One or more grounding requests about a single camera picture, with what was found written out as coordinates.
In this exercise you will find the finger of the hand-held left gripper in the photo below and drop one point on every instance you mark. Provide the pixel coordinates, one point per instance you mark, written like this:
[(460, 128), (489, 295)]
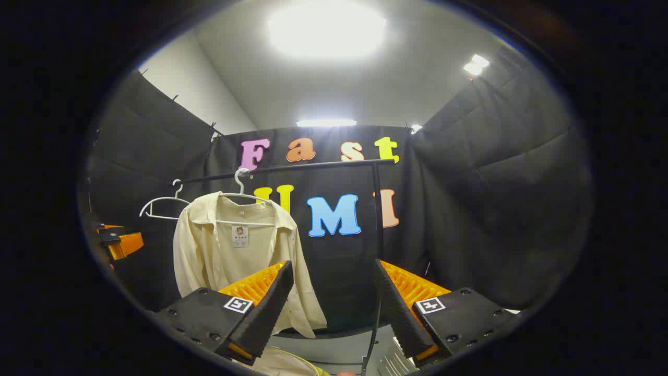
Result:
[(128, 244), (112, 226)]

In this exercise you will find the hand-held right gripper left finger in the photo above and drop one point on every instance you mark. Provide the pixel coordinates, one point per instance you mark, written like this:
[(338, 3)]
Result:
[(266, 318)]

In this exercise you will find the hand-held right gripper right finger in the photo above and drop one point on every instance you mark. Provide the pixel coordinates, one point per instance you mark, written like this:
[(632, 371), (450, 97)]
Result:
[(399, 313)]

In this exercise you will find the white yellow-rimmed laundry hamper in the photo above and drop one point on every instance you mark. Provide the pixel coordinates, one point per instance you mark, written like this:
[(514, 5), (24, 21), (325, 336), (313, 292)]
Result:
[(282, 365)]

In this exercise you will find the cream shirt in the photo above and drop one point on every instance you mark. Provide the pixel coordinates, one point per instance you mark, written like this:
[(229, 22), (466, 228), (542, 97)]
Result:
[(209, 250)]

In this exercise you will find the empty white clothes hanger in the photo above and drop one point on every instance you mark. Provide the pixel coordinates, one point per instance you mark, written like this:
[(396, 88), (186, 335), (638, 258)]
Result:
[(179, 194)]

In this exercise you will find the black clothes rack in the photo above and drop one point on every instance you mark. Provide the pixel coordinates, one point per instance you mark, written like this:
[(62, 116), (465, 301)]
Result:
[(378, 209)]

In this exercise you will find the ceiling strip light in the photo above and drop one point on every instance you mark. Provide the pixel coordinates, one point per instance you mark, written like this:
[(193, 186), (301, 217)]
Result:
[(326, 123)]

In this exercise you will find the small ceiling light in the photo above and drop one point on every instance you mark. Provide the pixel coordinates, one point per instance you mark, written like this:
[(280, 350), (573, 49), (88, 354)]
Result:
[(472, 69), (480, 60)]

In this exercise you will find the large ceiling light panel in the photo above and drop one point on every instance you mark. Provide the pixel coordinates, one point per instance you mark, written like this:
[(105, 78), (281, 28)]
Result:
[(326, 28)]

